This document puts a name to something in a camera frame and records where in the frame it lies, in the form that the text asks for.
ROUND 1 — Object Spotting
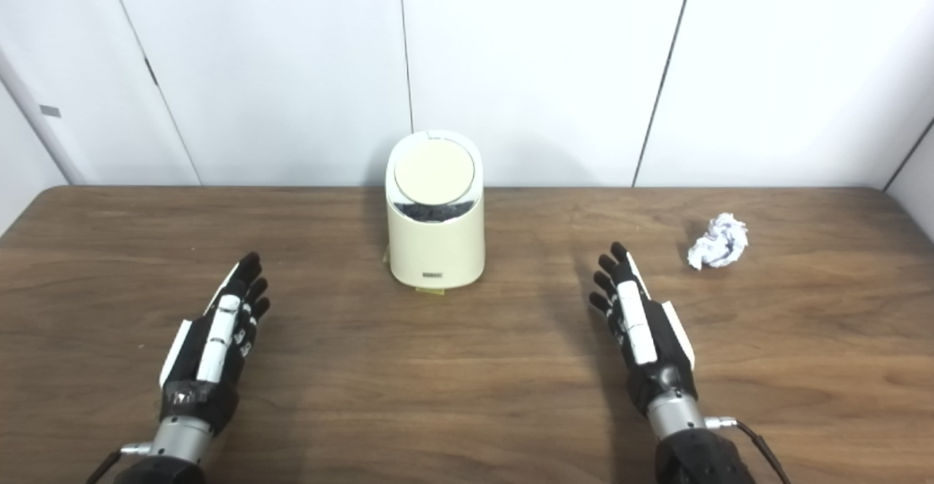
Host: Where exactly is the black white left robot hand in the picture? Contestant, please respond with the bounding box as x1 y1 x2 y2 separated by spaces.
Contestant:
159 252 271 437

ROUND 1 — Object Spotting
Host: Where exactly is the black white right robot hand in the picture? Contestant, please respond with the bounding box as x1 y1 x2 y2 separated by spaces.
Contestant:
589 242 696 418

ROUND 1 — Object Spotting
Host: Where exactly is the white paper ball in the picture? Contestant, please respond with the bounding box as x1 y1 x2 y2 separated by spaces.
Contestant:
687 212 749 271

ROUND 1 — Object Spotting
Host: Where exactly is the cream-colored bin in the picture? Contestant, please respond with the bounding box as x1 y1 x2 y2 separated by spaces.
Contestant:
385 130 486 291

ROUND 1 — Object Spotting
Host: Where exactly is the round cream bin lid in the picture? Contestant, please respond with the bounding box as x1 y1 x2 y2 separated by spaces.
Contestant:
394 139 476 205

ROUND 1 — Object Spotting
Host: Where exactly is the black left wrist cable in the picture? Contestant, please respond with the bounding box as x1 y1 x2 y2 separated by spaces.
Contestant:
86 442 154 484

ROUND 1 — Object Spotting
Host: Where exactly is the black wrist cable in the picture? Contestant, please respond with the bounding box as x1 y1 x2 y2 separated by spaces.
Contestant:
704 416 792 484
86 442 154 484

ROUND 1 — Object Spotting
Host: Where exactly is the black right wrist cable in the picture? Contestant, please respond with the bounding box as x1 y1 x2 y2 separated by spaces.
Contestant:
704 416 792 484

